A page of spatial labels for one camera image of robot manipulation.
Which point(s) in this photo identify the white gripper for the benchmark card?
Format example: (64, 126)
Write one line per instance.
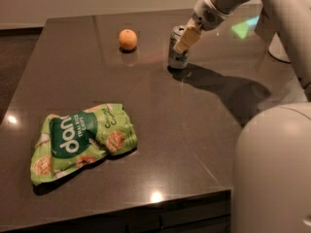
(207, 15)

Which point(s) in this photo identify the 7up soda can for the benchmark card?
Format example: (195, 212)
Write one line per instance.
(177, 60)

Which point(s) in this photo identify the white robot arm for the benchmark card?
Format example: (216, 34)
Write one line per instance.
(272, 159)

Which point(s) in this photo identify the orange fruit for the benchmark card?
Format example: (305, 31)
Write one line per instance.
(128, 39)

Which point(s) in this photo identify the green rice chips bag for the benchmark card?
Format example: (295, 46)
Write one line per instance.
(69, 143)

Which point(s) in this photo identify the dark drawer cabinet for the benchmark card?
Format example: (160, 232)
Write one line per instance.
(209, 213)

